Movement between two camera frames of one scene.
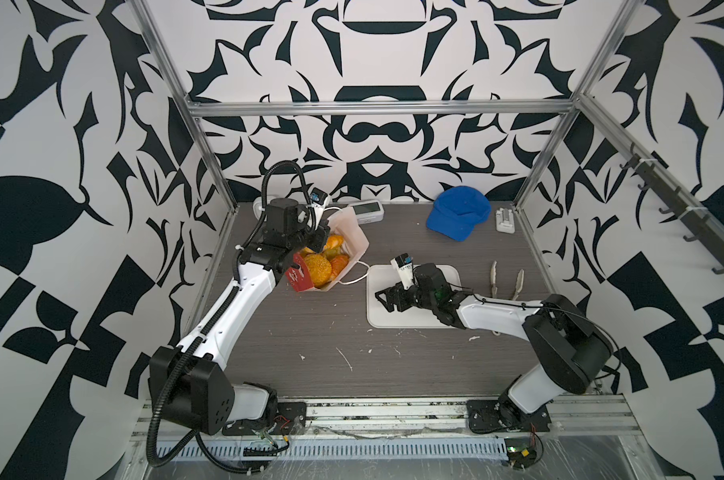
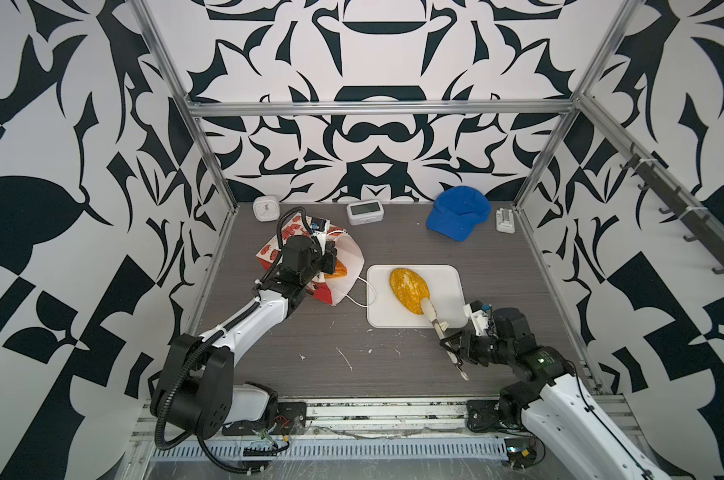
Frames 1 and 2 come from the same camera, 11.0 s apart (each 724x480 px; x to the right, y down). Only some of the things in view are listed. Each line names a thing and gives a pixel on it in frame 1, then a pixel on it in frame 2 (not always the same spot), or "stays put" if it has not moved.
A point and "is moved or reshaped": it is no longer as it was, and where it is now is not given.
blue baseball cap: x=456 y=211 stays put
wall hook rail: x=700 y=225 stays put
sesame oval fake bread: x=320 y=269 is moved or reshaped
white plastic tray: x=381 y=277 stays put
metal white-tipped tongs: x=519 y=284 -> x=429 y=309
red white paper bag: x=346 y=223 is moved or reshaped
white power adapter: x=505 y=220 stays put
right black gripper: x=401 y=292 -> x=466 y=345
